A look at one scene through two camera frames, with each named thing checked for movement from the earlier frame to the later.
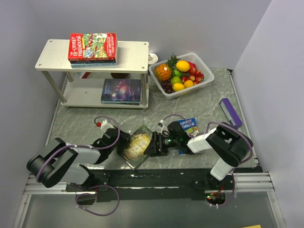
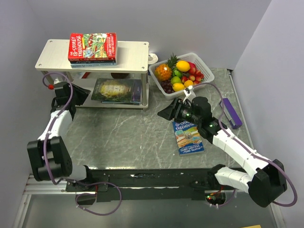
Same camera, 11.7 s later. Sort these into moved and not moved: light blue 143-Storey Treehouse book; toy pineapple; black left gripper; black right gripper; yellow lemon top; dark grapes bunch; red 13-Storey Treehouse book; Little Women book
Moved: black right gripper; black left gripper
Not moved: red 13-Storey Treehouse book; light blue 143-Storey Treehouse book; toy pineapple; Little Women book; dark grapes bunch; yellow lemon top
